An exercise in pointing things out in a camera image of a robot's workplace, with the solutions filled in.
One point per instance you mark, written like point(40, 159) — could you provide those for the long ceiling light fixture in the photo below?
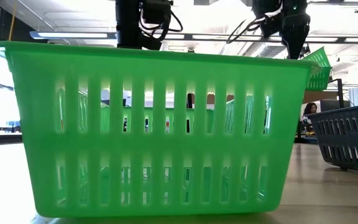
point(73, 35)

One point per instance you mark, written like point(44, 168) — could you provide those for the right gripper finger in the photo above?
point(296, 49)

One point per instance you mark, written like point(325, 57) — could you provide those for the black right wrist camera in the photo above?
point(269, 26)

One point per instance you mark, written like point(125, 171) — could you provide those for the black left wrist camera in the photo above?
point(155, 11)

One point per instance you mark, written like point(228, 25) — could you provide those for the black ceiling-mounted device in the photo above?
point(306, 49)

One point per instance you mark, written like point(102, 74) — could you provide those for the black slotted plastic basket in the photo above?
point(350, 137)

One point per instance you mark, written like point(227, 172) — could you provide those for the grey background cabinet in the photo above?
point(331, 105)

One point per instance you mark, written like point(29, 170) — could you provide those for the green slotted plastic basket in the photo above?
point(154, 143)
point(319, 82)
point(320, 59)

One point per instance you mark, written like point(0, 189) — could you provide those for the black ceiling track light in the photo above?
point(334, 2)

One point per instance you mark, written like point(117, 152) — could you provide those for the person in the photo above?
point(310, 109)

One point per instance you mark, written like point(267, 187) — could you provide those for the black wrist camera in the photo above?
point(269, 26)
point(155, 11)

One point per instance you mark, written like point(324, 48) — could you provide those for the dark background floor equipment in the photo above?
point(303, 137)

